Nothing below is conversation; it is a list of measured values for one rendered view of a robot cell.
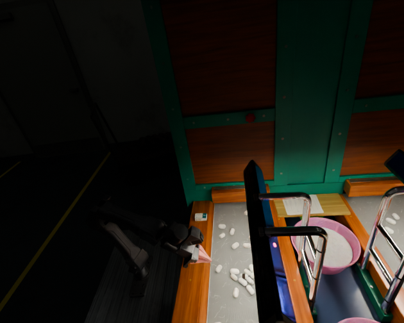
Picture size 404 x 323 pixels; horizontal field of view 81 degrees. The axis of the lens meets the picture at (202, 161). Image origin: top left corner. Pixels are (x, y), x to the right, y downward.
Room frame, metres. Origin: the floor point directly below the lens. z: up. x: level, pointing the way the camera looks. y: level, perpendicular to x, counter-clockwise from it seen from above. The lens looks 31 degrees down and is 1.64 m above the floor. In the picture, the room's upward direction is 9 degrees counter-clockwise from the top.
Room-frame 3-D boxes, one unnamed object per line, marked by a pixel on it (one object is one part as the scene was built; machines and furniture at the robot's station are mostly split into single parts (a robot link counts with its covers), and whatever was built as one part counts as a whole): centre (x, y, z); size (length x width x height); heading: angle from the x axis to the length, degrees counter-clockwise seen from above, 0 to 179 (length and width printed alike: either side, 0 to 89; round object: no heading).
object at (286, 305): (0.54, -0.16, 1.08); 0.62 x 0.08 x 0.07; 170
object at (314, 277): (0.52, -0.23, 0.90); 0.20 x 0.19 x 0.45; 170
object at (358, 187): (0.86, -0.84, 0.83); 0.30 x 0.06 x 0.07; 80
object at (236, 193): (0.98, -0.17, 0.83); 0.30 x 0.06 x 0.07; 80
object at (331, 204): (0.87, -0.50, 0.77); 0.33 x 0.15 x 0.01; 80
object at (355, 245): (0.66, -0.46, 0.72); 0.27 x 0.27 x 0.10
